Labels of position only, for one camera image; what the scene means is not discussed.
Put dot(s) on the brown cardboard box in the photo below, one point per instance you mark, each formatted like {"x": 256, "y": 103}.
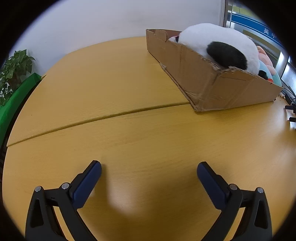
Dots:
{"x": 208, "y": 78}

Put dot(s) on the blue wall banner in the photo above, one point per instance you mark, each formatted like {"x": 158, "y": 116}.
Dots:
{"x": 259, "y": 27}

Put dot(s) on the green board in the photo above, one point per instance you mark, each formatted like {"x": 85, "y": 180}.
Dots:
{"x": 16, "y": 102}

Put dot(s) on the pale pink plush toy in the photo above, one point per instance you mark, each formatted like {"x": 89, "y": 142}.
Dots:
{"x": 263, "y": 56}

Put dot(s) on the teal and pink plush toy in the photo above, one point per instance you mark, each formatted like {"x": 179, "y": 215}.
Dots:
{"x": 274, "y": 74}

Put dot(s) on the black and white panda plush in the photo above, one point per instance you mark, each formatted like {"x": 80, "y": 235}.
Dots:
{"x": 208, "y": 38}

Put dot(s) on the green potted plant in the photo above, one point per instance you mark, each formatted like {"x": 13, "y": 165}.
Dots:
{"x": 16, "y": 67}

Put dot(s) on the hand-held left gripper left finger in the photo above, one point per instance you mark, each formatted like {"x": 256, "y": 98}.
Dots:
{"x": 86, "y": 185}

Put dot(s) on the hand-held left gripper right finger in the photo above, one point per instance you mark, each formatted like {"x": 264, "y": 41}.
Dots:
{"x": 211, "y": 185}

